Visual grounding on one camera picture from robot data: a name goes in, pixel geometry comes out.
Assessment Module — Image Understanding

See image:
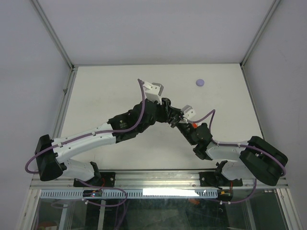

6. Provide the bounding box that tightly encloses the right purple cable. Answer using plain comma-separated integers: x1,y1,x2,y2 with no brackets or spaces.
191,109,287,204

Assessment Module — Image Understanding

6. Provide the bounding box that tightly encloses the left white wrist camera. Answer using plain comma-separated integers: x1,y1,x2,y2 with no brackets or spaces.
142,81,164,105

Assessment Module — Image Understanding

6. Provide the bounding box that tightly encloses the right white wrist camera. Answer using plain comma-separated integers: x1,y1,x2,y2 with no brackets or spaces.
180,105,196,120

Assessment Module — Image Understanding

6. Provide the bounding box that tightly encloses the purple cable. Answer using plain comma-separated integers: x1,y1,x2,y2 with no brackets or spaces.
25,78,147,173
191,109,287,204

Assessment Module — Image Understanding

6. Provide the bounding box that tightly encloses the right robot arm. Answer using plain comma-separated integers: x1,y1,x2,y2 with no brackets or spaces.
168,106,288,186

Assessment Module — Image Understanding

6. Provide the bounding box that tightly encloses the black earbud charging case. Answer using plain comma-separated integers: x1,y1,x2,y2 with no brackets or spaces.
162,98,171,108

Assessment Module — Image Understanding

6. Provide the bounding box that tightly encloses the purple earbud charging case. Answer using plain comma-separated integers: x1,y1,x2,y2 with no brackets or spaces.
196,79,205,87

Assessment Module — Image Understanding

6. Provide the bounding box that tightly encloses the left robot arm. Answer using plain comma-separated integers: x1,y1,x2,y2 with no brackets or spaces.
35,98,176,186

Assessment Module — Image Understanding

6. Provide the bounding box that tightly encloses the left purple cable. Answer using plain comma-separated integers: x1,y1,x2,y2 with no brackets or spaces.
25,78,147,173

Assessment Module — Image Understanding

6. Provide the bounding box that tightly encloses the slotted cable duct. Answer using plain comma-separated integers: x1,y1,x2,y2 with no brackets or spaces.
40,188,218,199

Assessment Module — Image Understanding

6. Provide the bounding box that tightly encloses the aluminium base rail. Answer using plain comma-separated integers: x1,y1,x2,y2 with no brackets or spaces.
30,170,288,190

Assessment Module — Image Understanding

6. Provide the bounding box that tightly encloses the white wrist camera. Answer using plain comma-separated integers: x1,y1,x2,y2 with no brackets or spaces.
180,105,196,120
142,81,164,105

